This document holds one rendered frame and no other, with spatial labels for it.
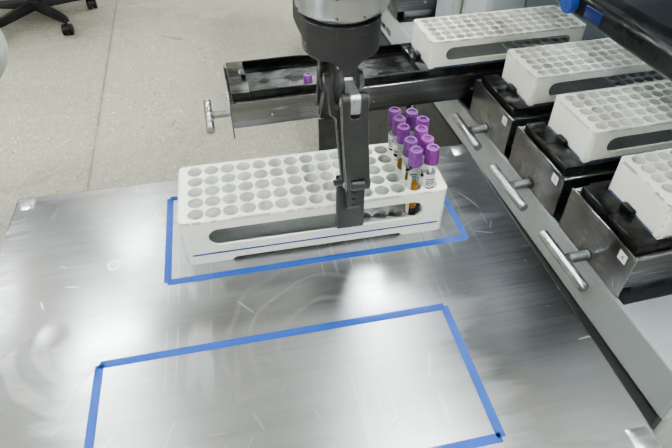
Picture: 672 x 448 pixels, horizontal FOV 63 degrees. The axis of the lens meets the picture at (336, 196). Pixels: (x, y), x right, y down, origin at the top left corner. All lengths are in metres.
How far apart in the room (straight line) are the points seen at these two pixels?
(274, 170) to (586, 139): 0.43
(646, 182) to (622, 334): 0.19
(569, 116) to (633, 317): 0.28
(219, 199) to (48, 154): 1.84
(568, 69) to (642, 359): 0.45
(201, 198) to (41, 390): 0.23
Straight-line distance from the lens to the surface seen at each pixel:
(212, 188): 0.64
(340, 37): 0.51
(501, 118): 0.94
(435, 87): 1.01
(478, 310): 0.59
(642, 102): 0.92
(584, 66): 0.98
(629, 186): 0.77
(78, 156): 2.36
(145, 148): 2.31
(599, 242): 0.77
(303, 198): 0.61
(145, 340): 0.58
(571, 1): 0.87
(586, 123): 0.82
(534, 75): 0.92
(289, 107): 0.94
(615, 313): 0.78
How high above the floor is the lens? 1.28
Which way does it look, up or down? 41 degrees down
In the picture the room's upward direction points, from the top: straight up
